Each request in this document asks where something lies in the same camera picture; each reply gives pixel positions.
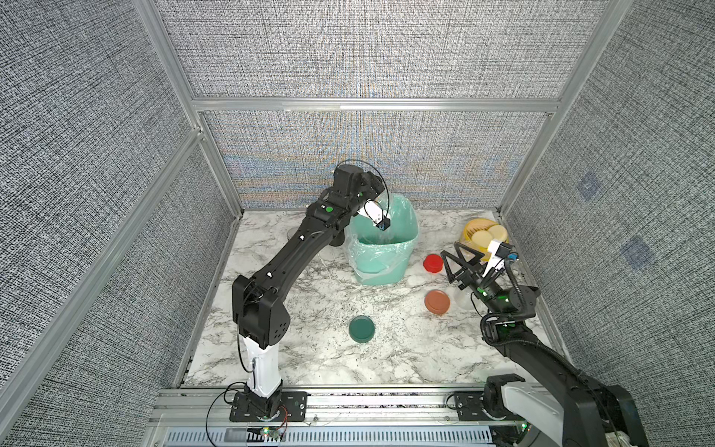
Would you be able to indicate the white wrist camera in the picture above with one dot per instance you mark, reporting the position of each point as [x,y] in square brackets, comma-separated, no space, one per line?
[501,254]
[372,210]

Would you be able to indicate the rear cream steamed bun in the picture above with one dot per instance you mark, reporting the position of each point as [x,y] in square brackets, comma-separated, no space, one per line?
[498,232]

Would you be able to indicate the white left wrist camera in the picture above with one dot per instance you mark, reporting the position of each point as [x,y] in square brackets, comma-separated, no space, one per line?
[372,210]

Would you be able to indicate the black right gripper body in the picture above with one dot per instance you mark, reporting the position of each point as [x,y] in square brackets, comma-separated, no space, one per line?
[478,274]

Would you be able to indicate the front cream steamed bun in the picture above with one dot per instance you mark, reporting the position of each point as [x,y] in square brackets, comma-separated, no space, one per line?
[481,238]

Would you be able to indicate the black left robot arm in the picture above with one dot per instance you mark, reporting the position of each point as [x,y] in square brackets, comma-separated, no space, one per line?
[258,308]

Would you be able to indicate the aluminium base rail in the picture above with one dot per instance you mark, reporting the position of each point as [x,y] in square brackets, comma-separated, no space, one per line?
[406,415]

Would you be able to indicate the green plastic trash bin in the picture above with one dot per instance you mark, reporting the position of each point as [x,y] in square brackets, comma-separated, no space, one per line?
[385,251]

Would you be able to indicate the red jar lid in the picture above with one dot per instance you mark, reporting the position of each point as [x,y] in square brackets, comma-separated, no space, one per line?
[433,263]

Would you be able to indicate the yellow-rimmed bamboo steamer basket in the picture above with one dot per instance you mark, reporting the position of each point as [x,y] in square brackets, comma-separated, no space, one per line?
[473,226]

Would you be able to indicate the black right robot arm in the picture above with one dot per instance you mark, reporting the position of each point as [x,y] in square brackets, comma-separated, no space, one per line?
[562,406]

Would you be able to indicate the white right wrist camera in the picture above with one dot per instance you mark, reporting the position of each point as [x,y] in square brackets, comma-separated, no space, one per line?
[501,254]

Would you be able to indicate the black mug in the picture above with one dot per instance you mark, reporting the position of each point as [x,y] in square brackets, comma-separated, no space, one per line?
[338,240]

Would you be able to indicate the clear plastic bin liner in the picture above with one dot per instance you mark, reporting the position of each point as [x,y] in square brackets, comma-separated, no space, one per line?
[368,251]

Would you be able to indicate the green jar lid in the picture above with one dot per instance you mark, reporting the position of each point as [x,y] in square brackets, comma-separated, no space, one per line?
[361,329]

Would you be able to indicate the cream steamed bun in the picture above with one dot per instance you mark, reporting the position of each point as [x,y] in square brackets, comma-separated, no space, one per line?
[498,232]
[481,238]

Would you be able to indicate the orange-lidded peanut jar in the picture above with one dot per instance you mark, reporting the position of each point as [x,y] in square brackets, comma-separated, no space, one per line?
[464,300]

